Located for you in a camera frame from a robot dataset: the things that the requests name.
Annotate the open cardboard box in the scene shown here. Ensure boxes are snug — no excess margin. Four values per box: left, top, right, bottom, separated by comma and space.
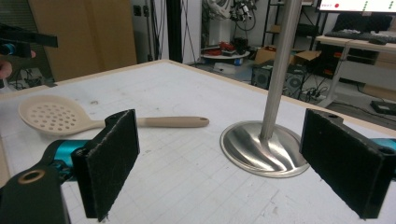
291, 49, 322, 67
254, 46, 278, 65

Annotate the beige slotted spoon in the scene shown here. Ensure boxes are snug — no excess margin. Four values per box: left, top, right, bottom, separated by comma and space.
18, 94, 210, 138

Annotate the red cable bundle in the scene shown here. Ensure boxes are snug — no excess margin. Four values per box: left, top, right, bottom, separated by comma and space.
214, 41, 238, 56

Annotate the computer monitor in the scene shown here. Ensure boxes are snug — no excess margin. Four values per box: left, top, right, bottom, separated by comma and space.
317, 0, 396, 14

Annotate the white grid mat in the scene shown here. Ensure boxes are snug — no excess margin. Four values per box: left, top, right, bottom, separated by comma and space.
0, 62, 396, 224

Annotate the black keyboard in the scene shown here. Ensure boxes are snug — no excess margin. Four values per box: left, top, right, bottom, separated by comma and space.
324, 29, 396, 45

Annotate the black metal shelf rack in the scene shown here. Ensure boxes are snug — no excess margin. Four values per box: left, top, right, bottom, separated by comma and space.
262, 0, 329, 49

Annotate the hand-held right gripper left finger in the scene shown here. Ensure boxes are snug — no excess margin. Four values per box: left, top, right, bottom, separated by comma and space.
70, 108, 141, 223

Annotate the black metal frame post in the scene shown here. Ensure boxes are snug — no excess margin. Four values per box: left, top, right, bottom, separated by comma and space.
165, 0, 184, 63

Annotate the white desk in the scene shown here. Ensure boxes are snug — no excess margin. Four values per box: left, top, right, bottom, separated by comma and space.
315, 34, 396, 108

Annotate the round white table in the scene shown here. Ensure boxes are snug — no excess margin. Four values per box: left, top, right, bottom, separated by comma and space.
200, 50, 251, 61

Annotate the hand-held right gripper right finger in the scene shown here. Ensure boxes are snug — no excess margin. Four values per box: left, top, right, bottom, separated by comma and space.
299, 107, 396, 219

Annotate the black computer tower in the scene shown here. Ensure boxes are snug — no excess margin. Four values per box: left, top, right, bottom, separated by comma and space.
251, 65, 275, 91
281, 66, 309, 100

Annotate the metal utensil stand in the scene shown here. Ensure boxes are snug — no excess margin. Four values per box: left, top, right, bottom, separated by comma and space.
219, 0, 311, 179

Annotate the brown wooden panel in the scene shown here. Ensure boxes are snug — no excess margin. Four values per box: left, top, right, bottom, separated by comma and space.
27, 0, 138, 82

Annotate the black flat box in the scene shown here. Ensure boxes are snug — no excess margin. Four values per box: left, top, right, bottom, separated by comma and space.
369, 99, 396, 117

